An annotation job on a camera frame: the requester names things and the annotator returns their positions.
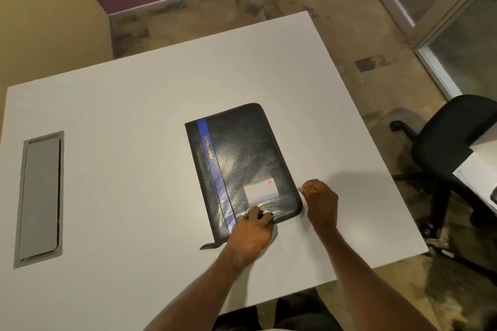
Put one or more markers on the person's right forearm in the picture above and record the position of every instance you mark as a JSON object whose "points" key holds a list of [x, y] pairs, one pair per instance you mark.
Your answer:
{"points": [[369, 284]]}

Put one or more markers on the person's right hand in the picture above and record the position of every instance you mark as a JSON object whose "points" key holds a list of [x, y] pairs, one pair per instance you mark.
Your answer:
{"points": [[323, 204]]}

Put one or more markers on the white side table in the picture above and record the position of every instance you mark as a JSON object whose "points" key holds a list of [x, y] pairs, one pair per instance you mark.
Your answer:
{"points": [[479, 175]]}

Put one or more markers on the person's right fingers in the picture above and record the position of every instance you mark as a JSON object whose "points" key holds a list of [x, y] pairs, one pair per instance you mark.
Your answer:
{"points": [[308, 189]]}

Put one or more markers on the person's left forearm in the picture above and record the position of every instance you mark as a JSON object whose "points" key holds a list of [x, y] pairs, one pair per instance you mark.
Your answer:
{"points": [[194, 296]]}

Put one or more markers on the glass door with white frame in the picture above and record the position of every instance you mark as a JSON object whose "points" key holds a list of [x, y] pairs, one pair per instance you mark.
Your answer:
{"points": [[435, 12]]}

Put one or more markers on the black office chair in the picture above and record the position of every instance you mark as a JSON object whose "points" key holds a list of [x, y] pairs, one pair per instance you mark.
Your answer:
{"points": [[446, 164]]}

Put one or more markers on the person's dark trousers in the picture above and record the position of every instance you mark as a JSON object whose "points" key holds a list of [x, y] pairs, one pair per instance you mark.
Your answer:
{"points": [[277, 313]]}

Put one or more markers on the black zippered portfolio folder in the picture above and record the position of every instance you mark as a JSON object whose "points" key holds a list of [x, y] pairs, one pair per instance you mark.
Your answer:
{"points": [[242, 171]]}

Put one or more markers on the white card label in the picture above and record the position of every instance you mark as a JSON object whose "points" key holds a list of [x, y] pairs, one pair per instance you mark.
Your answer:
{"points": [[261, 190]]}

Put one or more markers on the person's left hand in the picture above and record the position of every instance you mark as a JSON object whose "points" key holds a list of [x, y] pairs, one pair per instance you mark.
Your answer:
{"points": [[248, 237]]}

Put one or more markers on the person's left fingers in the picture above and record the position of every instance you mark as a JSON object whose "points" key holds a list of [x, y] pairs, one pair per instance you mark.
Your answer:
{"points": [[259, 216]]}

